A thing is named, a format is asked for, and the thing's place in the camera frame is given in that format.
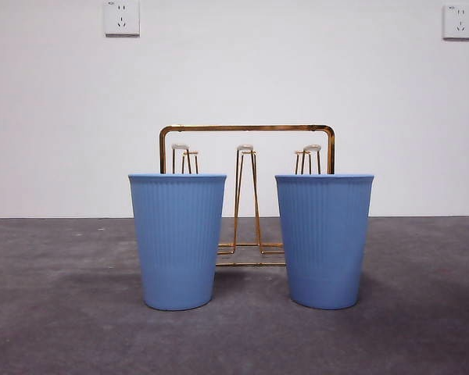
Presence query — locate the blue ribbed plastic cup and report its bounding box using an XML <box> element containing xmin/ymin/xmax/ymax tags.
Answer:
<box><xmin>274</xmin><ymin>173</ymin><xmax>375</xmax><ymax>311</ymax></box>
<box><xmin>127</xmin><ymin>173</ymin><xmax>227</xmax><ymax>312</ymax></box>

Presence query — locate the white wall socket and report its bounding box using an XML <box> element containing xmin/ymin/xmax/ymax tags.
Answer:
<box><xmin>442</xmin><ymin>4</ymin><xmax>469</xmax><ymax>41</ymax></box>
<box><xmin>103</xmin><ymin>0</ymin><xmax>141</xmax><ymax>38</ymax></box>

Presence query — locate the gold wire cup rack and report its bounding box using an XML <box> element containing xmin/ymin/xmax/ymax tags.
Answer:
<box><xmin>158</xmin><ymin>123</ymin><xmax>336</xmax><ymax>268</ymax></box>

